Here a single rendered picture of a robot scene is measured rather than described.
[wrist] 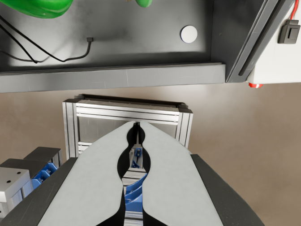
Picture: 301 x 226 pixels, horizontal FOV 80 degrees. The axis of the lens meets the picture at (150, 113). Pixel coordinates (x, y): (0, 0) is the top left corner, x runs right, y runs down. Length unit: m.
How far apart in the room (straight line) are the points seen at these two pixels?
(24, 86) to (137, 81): 0.25
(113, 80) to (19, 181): 0.39
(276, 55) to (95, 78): 0.35
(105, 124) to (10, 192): 0.78
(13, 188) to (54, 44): 0.39
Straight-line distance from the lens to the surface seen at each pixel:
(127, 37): 0.51
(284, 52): 0.42
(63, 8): 0.20
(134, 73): 0.39
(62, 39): 0.57
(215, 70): 0.41
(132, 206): 0.63
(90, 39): 0.53
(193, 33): 0.50
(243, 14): 0.36
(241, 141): 1.65
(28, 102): 1.71
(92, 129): 1.31
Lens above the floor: 1.34
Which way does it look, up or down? 71 degrees down
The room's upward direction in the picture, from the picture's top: 173 degrees counter-clockwise
